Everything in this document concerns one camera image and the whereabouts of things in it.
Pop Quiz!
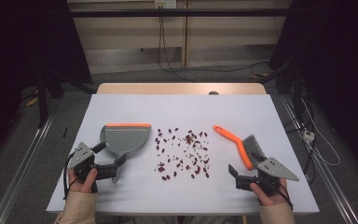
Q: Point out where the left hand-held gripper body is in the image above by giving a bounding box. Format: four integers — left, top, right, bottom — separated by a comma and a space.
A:
68, 142, 119, 181

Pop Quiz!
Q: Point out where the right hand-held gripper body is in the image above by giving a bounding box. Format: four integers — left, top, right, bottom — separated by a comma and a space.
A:
235, 157, 300, 198

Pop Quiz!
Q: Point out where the grey dustpan with orange edge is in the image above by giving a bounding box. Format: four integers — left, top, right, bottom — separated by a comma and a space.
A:
99, 122, 152, 184

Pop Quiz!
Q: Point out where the orange brush with grey bristles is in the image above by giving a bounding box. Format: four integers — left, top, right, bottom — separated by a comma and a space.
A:
213, 124, 267, 172

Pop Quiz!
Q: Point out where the heap of red beans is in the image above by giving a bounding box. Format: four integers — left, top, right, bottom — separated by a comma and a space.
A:
154, 126, 212, 182

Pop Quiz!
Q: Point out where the person's left hand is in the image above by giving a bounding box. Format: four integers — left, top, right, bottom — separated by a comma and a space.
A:
67, 167, 99, 194

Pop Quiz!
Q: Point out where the person's right hand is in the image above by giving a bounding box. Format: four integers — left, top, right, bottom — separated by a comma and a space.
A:
249, 178, 289, 207

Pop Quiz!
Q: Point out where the white power strip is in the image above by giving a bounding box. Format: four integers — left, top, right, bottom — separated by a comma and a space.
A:
302, 130, 316, 143

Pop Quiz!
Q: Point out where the black metal stand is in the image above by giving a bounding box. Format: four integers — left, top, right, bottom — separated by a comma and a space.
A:
259, 59, 311, 125
35, 71, 66, 129

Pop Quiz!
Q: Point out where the wooden table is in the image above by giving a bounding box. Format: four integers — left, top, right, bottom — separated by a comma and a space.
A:
96, 82, 268, 96

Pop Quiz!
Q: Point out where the dark curtain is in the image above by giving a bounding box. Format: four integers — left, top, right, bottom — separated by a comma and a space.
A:
268, 0, 358, 178
0, 0, 92, 162

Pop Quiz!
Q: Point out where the left hand-held gripper black cable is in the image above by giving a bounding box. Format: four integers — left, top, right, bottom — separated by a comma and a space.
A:
62, 150, 78, 201

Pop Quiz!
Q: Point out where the hand-held gripper black cable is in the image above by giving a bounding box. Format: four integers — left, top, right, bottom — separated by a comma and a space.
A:
62, 150, 78, 201
268, 178, 294, 211

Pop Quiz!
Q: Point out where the right hand-held gripper black cable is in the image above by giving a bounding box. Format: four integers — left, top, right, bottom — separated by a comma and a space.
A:
268, 178, 294, 211

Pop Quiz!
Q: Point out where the metal floor rail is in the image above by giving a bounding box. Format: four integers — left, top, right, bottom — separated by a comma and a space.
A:
0, 111, 55, 224
279, 94, 358, 224

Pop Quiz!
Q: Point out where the white cable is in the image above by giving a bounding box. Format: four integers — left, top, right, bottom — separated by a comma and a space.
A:
301, 97, 342, 167

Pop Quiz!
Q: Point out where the black wall cable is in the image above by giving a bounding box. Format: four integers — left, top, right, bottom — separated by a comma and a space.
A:
161, 15, 269, 74
157, 15, 197, 83

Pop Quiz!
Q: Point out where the white wall socket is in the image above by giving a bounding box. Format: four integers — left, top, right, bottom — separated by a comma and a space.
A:
154, 0, 177, 9

